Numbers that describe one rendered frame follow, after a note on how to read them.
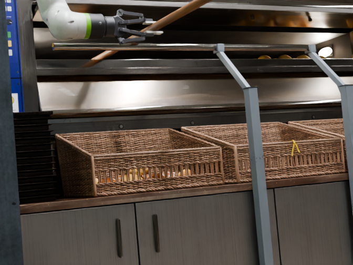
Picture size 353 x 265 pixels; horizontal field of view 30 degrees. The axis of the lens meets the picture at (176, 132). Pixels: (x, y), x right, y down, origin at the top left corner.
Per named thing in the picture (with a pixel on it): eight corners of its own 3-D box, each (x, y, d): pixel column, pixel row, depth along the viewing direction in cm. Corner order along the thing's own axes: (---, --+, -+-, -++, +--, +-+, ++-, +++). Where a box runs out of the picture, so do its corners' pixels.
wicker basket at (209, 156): (56, 197, 282) (52, 133, 284) (175, 186, 307) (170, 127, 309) (93, 197, 239) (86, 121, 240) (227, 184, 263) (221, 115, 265)
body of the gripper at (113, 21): (97, 17, 245) (121, 18, 249) (99, 40, 244) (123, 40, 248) (104, 12, 238) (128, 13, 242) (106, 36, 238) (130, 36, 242)
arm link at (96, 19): (92, 35, 233) (91, 9, 234) (82, 42, 244) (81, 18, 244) (108, 35, 236) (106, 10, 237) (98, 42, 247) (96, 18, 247)
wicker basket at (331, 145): (183, 185, 305) (178, 126, 307) (283, 176, 330) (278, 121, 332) (237, 183, 262) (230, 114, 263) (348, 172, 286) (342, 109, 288)
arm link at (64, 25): (51, 46, 231) (54, 16, 226) (42, 32, 240) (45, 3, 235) (90, 46, 237) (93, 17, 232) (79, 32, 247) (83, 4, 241)
